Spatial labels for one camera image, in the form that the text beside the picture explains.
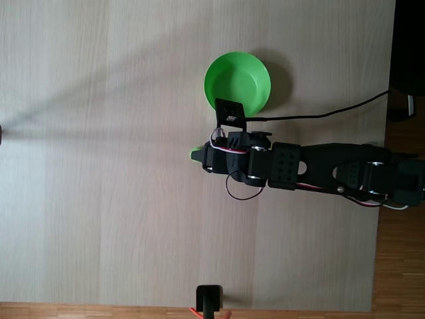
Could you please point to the green pompom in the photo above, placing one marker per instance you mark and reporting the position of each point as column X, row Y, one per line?
column 193, row 153

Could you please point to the green plastic bowl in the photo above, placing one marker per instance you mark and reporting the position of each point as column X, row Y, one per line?
column 237, row 76

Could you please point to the black table clamp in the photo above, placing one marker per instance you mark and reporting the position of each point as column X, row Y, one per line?
column 209, row 299

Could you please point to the grey white strip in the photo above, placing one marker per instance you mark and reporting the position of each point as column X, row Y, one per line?
column 411, row 105

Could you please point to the black furniture piece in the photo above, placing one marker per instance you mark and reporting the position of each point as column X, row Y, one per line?
column 410, row 50

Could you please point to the black camera box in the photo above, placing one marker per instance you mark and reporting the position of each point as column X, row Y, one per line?
column 229, row 109

